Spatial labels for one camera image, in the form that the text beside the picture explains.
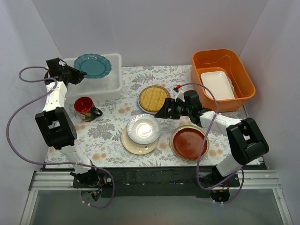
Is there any teal scalloped ceramic plate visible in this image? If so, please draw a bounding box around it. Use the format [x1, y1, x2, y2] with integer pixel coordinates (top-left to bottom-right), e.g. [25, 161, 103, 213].
[74, 53, 112, 79]

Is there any white fluted bowl plate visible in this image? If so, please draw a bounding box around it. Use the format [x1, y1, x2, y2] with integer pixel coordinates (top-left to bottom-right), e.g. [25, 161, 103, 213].
[127, 113, 161, 144]

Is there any cream and blue plate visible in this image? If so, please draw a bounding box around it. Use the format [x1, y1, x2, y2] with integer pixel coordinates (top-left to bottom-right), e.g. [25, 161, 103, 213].
[121, 128, 159, 155]

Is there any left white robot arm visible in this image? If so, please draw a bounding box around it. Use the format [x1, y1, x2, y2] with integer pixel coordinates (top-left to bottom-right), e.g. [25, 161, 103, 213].
[35, 58, 100, 188]

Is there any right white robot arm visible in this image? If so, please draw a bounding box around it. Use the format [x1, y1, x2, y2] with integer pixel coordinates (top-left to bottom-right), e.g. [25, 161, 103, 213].
[155, 90, 269, 187]

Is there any orange plastic bin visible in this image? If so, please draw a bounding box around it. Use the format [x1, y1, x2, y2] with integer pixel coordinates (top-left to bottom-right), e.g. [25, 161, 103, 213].
[191, 49, 255, 113]

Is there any pink round plate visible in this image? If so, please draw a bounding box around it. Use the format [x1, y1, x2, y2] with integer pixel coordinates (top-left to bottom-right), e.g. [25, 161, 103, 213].
[136, 85, 173, 115]

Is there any white rectangular dish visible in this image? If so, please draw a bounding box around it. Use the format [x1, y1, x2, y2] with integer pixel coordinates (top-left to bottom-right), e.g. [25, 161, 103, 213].
[200, 71, 235, 100]

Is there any red brown rimmed plate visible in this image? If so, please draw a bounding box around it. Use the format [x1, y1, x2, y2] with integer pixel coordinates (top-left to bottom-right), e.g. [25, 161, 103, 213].
[170, 125, 205, 162]

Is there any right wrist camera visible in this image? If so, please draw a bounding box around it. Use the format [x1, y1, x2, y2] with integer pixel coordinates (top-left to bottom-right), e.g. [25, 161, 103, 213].
[173, 85, 185, 101]

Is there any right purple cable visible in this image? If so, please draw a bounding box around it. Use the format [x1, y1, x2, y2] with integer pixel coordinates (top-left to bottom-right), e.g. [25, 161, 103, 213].
[174, 82, 245, 203]

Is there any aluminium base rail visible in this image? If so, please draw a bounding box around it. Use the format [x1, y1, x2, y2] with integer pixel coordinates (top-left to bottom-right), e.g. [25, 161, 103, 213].
[21, 166, 293, 225]

